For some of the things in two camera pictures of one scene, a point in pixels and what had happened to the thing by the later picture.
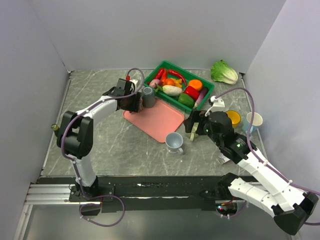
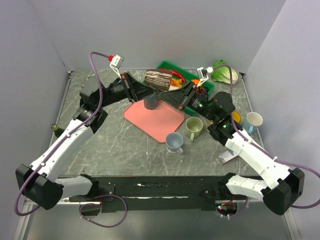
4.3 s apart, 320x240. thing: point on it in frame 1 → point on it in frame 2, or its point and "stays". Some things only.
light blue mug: x=257 y=121 stays
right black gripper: x=197 y=116 → x=178 y=98
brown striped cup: x=141 y=105 → x=159 y=79
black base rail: x=144 y=194 stays
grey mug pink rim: x=174 y=141 stays
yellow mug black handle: x=235 y=117 stays
